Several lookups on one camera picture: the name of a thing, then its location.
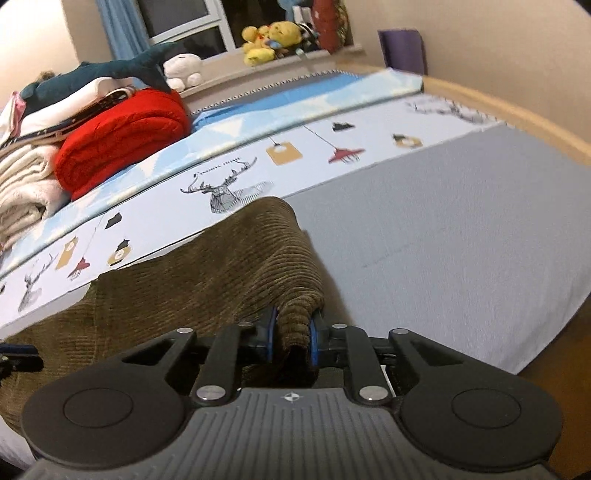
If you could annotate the grey zigzag edged bed mat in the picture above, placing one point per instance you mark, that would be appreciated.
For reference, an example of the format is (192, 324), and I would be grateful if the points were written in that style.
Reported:
(277, 85)

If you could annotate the cream folded blanket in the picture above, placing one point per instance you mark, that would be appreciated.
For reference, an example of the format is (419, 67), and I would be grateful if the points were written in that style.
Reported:
(23, 184)

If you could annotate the purple rolled mat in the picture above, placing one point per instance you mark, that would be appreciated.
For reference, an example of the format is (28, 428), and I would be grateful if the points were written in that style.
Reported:
(401, 48)

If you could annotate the white deer print sheet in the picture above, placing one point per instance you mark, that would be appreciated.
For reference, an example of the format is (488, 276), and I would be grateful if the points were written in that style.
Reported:
(323, 152)

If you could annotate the dark blue shark plush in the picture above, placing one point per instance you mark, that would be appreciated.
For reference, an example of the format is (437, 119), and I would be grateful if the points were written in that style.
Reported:
(124, 67)

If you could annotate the window sill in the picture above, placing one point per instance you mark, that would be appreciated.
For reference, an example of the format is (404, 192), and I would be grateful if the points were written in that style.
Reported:
(221, 69)

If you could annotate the blue curtain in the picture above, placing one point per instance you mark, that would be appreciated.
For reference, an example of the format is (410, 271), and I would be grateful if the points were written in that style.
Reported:
(120, 32)

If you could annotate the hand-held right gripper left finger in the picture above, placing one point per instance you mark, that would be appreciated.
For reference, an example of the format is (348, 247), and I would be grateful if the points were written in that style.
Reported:
(273, 332)

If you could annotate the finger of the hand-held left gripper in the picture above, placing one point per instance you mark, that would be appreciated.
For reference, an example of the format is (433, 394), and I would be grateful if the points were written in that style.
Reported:
(18, 357)

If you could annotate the blue cloud print sheet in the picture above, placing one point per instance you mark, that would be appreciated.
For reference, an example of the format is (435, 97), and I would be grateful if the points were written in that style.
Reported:
(258, 115)

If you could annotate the grey bed sheet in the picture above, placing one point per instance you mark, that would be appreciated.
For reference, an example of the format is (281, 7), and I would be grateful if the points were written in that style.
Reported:
(438, 221)

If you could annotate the yellow teddy bear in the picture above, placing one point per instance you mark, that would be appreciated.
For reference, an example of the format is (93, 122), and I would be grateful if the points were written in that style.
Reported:
(284, 32)

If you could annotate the white framed window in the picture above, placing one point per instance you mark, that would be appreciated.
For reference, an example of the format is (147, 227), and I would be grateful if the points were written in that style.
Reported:
(184, 23)

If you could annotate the dark red pillow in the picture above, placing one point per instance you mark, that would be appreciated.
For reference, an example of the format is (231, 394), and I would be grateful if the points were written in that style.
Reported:
(325, 27)

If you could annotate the wooden bed frame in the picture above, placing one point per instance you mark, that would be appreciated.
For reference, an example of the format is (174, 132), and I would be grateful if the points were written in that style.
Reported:
(508, 108)

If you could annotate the panda plush toy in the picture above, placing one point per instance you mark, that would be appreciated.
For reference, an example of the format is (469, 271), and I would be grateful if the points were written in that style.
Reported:
(308, 34)

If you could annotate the white plush toy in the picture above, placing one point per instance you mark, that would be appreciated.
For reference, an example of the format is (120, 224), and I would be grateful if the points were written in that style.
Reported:
(182, 67)

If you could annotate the white folded cloth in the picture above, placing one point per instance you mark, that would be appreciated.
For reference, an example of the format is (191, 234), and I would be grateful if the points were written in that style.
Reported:
(60, 104)

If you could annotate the red folded blanket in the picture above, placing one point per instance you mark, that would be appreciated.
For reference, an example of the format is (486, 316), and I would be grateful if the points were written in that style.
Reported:
(120, 134)

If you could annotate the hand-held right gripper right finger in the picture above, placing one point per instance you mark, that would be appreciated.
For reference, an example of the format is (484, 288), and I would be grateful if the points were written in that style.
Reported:
(314, 341)

